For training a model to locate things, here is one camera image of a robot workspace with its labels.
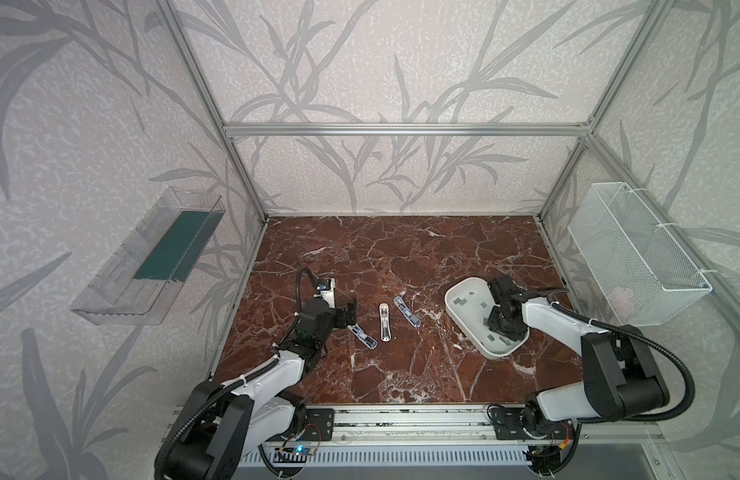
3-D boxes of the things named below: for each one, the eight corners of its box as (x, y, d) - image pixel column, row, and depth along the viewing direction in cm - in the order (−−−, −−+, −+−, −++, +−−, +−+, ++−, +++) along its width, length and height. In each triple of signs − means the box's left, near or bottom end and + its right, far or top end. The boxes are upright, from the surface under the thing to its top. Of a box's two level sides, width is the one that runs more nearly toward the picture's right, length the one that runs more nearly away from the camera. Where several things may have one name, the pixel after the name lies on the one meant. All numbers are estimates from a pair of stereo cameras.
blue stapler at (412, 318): (416, 329, 92) (416, 326, 90) (393, 301, 98) (393, 298, 97) (422, 325, 93) (422, 322, 91) (398, 297, 99) (399, 294, 98)
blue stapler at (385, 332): (380, 341, 90) (380, 337, 87) (379, 307, 97) (379, 302, 94) (390, 341, 90) (390, 336, 87) (388, 307, 97) (388, 302, 94)
